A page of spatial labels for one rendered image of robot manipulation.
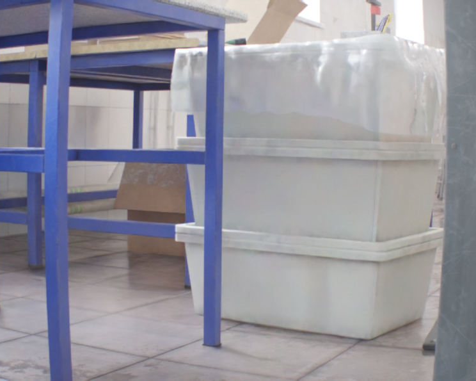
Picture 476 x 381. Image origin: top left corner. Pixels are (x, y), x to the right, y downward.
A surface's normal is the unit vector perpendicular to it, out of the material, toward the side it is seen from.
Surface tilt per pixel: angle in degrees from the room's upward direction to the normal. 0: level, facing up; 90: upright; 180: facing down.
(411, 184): 96
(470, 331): 90
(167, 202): 65
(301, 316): 96
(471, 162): 90
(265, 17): 125
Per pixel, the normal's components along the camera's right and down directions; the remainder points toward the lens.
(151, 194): -0.44, -0.39
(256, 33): 0.72, 0.61
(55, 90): -0.47, 0.04
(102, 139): 0.88, 0.04
